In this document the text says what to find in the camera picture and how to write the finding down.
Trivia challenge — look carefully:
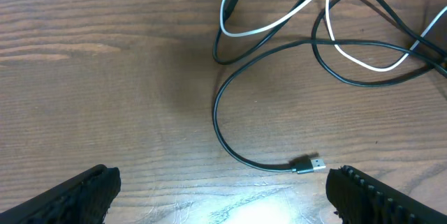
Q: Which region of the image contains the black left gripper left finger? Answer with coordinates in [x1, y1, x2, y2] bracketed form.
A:
[1, 164, 121, 224]

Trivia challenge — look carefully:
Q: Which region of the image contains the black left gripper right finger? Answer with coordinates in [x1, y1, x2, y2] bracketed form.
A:
[325, 165, 446, 224]

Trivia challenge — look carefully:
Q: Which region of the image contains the black USB cable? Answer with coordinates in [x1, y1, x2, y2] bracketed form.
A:
[212, 0, 447, 175]

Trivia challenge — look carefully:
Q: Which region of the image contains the black cable blue connector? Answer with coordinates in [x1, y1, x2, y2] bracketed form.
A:
[212, 0, 447, 89]

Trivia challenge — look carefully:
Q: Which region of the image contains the white USB cable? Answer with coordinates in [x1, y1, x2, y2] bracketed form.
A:
[219, 0, 447, 73]

